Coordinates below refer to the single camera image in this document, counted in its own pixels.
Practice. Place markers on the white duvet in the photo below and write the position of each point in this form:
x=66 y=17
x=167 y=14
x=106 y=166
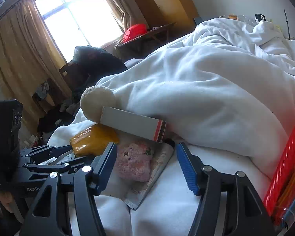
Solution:
x=227 y=89

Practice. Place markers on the red cap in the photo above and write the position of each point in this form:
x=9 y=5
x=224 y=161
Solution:
x=135 y=31

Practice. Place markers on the beige curtain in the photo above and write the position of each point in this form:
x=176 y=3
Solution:
x=28 y=57

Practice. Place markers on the wooden wardrobe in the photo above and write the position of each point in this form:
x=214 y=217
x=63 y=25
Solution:
x=161 y=12

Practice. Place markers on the black electric kettle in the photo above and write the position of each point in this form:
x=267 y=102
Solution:
x=259 y=17

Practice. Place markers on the red plastic mesh basket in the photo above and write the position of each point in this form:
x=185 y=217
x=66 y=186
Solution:
x=281 y=192

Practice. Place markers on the grey red cardboard box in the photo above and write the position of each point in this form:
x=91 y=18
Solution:
x=142 y=126

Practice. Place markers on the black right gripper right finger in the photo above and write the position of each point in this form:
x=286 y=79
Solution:
x=245 y=213

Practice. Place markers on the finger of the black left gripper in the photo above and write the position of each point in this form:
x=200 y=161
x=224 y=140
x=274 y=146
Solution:
x=70 y=166
x=46 y=151

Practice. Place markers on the dark wooden desk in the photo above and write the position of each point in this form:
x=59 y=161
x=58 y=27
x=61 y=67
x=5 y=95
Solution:
x=142 y=45

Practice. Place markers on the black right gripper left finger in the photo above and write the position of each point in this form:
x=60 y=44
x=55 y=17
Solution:
x=49 y=213

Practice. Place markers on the yellow packet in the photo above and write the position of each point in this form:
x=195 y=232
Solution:
x=93 y=140

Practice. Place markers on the beige fluffy ball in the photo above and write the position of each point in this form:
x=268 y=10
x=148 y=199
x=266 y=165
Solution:
x=94 y=99

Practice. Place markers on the black clothes pile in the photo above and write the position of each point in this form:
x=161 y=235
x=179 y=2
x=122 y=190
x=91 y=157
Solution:
x=88 y=66

